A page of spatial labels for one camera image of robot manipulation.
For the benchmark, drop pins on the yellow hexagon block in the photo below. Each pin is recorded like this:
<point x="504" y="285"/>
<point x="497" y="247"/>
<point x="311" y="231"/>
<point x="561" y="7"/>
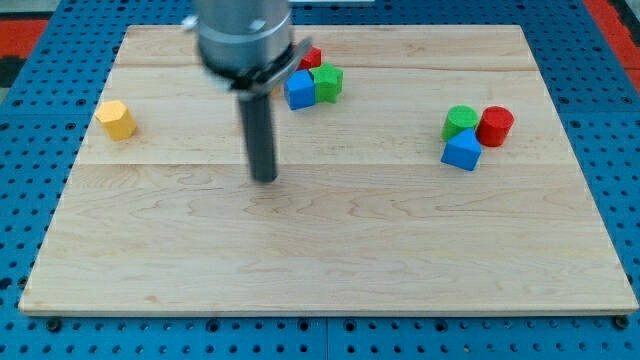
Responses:
<point x="116" y="120"/>

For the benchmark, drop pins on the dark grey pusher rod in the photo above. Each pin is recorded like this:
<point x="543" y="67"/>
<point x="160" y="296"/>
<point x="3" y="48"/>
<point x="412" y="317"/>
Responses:
<point x="256" y="119"/>

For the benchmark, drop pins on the blue cube block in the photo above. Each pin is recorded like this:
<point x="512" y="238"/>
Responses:
<point x="299" y="90"/>

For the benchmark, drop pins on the wooden board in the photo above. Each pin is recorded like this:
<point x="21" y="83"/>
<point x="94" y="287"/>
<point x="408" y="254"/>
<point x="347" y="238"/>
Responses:
<point x="363" y="220"/>

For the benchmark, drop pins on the green cylinder block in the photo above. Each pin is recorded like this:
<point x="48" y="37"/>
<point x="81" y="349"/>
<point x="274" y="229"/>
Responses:
<point x="458" y="119"/>

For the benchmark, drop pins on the blue triangle block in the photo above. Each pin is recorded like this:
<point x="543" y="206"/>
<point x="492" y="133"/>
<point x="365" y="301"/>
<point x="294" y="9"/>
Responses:
<point x="462" y="150"/>

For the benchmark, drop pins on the red cylinder block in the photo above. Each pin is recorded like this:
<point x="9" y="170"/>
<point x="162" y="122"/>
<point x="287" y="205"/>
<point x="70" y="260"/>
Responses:
<point x="494" y="126"/>

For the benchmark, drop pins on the green star block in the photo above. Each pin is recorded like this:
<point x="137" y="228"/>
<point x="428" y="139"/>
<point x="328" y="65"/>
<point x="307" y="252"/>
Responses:
<point x="328" y="81"/>

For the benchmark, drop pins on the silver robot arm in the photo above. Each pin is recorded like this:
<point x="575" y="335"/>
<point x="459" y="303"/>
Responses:
<point x="248" y="47"/>

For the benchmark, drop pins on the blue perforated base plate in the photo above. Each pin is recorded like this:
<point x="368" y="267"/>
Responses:
<point x="46" y="112"/>

